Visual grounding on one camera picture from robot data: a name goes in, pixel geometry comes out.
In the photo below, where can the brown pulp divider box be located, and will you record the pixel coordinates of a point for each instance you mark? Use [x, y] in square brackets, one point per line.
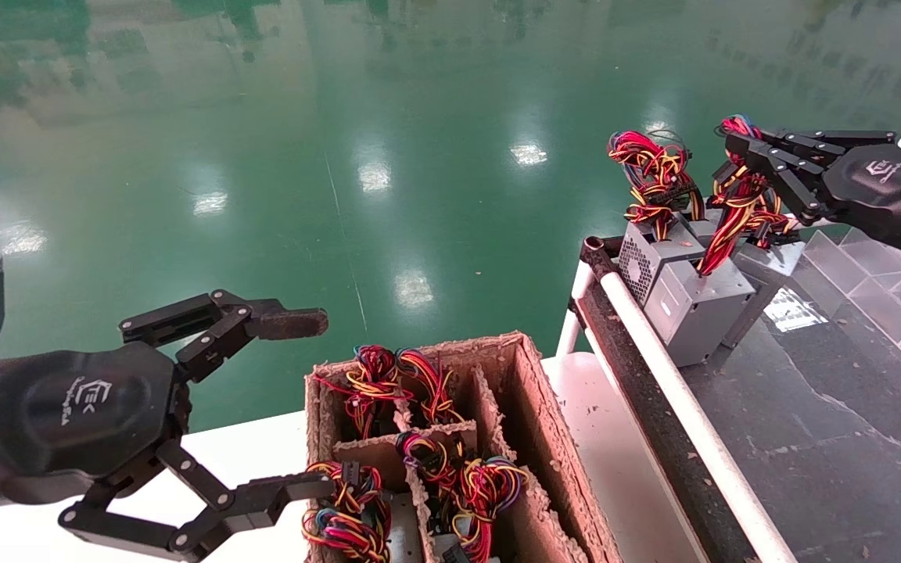
[533, 407]

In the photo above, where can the clear acrylic divider rack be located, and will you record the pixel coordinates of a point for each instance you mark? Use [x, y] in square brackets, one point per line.
[881, 305]

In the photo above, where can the new grey power supply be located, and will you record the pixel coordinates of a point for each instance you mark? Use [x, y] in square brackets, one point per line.
[697, 313]

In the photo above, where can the black pipe joint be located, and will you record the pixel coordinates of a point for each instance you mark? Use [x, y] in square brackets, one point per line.
[596, 250]

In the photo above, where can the grey power supply left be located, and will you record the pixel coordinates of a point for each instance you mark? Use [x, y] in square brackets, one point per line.
[634, 262]

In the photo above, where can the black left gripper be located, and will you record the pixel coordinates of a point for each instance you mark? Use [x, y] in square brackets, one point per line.
[83, 407]

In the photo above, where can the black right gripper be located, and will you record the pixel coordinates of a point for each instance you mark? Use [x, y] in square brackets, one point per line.
[896, 195]

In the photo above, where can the white pipe leg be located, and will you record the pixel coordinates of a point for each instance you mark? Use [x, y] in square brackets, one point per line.
[576, 313]

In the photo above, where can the dark grey power supply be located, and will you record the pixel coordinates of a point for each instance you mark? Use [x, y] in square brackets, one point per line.
[702, 228]

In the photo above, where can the white cross pipe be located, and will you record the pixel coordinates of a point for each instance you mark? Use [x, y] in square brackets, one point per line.
[816, 225]

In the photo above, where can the grey power supply right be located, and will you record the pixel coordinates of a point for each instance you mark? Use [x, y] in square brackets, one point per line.
[767, 262]

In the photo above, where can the white printed label sheet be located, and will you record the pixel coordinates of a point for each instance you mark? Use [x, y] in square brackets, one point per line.
[791, 310]

